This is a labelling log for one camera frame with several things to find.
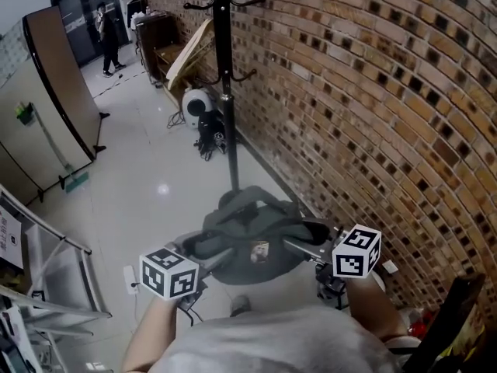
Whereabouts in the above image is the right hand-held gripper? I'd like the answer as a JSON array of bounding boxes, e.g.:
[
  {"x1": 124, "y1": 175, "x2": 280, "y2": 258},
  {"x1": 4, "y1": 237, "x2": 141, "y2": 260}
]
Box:
[{"x1": 282, "y1": 216, "x2": 382, "y2": 278}]

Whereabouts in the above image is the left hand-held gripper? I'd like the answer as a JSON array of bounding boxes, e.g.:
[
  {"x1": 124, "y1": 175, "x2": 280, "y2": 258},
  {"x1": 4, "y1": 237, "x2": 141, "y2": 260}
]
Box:
[{"x1": 138, "y1": 231, "x2": 236, "y2": 311}]

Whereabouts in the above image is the dark green bag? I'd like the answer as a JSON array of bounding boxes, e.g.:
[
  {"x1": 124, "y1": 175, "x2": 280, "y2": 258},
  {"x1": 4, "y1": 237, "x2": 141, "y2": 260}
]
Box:
[{"x1": 193, "y1": 185, "x2": 339, "y2": 286}]

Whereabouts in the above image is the black metal coat rack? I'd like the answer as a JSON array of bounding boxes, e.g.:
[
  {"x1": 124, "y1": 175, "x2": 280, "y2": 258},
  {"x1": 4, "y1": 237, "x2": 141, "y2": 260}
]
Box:
[{"x1": 162, "y1": 0, "x2": 269, "y2": 209}]

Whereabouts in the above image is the person's left forearm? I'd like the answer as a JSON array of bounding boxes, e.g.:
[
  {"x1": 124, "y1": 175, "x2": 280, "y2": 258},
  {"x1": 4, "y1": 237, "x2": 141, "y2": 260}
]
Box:
[{"x1": 121, "y1": 293, "x2": 195, "y2": 373}]

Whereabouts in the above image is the person's right forearm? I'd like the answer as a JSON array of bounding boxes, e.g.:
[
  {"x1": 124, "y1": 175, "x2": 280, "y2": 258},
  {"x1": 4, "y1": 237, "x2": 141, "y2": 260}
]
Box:
[{"x1": 343, "y1": 269, "x2": 409, "y2": 342}]

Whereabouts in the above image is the grey metal shelf rack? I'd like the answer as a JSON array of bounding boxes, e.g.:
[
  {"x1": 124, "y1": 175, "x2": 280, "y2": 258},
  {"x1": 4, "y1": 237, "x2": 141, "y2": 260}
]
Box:
[{"x1": 0, "y1": 184, "x2": 113, "y2": 373}]

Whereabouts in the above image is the black stand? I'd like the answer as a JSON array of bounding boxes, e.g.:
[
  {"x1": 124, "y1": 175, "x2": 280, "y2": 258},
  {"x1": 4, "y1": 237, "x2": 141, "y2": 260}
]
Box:
[{"x1": 315, "y1": 264, "x2": 349, "y2": 311}]

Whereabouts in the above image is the white power strip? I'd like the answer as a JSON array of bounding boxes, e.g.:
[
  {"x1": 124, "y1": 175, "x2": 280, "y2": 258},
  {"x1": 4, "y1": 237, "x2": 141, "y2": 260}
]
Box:
[{"x1": 123, "y1": 264, "x2": 140, "y2": 295}]

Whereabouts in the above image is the person's grey shirt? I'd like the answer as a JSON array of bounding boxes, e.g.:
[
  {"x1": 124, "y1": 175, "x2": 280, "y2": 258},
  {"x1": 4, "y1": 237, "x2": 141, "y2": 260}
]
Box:
[{"x1": 155, "y1": 308, "x2": 407, "y2": 373}]

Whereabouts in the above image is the black equipment pile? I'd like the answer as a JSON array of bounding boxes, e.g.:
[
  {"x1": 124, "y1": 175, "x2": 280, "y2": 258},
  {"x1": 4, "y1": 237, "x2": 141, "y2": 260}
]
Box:
[{"x1": 193, "y1": 110, "x2": 235, "y2": 162}]

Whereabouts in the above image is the red object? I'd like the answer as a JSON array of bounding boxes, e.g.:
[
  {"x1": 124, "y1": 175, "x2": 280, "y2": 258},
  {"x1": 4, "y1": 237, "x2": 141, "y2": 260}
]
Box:
[{"x1": 407, "y1": 312, "x2": 436, "y2": 340}]

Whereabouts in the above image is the green flat mop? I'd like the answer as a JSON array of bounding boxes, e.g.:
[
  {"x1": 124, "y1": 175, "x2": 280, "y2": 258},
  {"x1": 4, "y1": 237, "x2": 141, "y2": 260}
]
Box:
[{"x1": 33, "y1": 103, "x2": 91, "y2": 193}]

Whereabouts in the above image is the white round appliance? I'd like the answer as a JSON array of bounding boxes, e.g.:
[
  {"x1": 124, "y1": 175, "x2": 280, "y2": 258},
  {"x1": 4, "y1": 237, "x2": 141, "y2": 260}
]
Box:
[{"x1": 181, "y1": 87, "x2": 214, "y2": 131}]

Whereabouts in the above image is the dark wooden cabinet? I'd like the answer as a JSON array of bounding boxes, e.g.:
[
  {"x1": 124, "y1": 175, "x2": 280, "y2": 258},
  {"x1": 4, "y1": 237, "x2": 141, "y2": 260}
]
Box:
[{"x1": 134, "y1": 12, "x2": 183, "y2": 89}]

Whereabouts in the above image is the small green hanging holder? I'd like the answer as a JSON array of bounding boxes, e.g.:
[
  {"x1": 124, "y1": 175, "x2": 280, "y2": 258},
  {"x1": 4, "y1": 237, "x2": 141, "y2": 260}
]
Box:
[{"x1": 14, "y1": 101, "x2": 35, "y2": 126}]

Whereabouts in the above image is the beige folding partition screen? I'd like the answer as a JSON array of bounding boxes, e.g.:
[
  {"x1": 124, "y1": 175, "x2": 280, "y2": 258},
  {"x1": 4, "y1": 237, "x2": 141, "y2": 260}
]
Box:
[{"x1": 0, "y1": 5, "x2": 112, "y2": 204}]

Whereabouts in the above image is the black double door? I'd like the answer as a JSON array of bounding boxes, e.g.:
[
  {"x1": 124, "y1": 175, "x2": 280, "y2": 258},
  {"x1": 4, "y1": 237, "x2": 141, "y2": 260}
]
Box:
[{"x1": 48, "y1": 0, "x2": 129, "y2": 68}]

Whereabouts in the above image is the black coiled cable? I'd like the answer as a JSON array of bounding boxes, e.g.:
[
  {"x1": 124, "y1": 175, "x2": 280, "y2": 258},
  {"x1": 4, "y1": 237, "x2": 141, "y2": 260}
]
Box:
[{"x1": 166, "y1": 109, "x2": 188, "y2": 130}]

